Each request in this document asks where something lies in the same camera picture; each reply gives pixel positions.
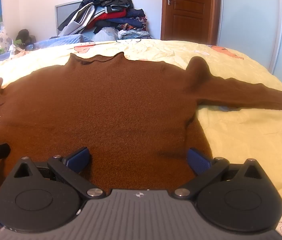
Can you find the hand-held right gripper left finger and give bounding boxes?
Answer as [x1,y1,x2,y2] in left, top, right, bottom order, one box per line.
[13,147,106,200]

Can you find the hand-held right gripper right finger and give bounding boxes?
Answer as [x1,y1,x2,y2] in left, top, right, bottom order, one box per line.
[172,148,265,200]

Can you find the brown knit sweater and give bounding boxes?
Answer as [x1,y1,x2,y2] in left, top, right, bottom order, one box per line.
[0,52,282,240]

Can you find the pile of mixed clothes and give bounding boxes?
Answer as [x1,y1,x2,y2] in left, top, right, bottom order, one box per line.
[57,0,153,42]

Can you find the yellow printed bedspread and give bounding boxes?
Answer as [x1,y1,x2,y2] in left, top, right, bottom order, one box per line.
[0,39,282,240]

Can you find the floral pillow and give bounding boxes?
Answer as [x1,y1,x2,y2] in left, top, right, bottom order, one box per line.
[0,27,13,55]

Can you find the dark plush toy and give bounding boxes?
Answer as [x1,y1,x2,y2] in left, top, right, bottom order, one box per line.
[16,29,35,50]

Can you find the light blue quilted blanket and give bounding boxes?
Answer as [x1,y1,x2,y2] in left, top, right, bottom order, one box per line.
[34,34,94,50]

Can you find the grey framed board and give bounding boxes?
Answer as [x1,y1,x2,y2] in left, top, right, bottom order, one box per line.
[55,0,83,36]

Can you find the brown wooden door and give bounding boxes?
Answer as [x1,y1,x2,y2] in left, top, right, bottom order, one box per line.
[160,0,221,45]

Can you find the frosted glass wardrobe door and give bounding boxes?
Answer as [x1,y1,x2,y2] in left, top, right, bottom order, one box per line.
[217,0,282,75]

